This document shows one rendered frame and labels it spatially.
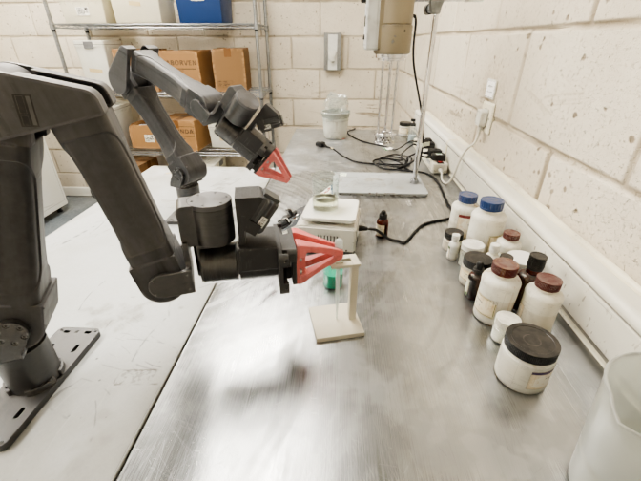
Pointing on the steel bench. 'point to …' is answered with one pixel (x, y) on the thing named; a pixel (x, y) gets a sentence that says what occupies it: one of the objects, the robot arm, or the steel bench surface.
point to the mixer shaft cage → (386, 110)
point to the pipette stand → (344, 328)
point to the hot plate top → (348, 208)
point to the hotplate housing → (330, 231)
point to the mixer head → (388, 29)
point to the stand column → (424, 97)
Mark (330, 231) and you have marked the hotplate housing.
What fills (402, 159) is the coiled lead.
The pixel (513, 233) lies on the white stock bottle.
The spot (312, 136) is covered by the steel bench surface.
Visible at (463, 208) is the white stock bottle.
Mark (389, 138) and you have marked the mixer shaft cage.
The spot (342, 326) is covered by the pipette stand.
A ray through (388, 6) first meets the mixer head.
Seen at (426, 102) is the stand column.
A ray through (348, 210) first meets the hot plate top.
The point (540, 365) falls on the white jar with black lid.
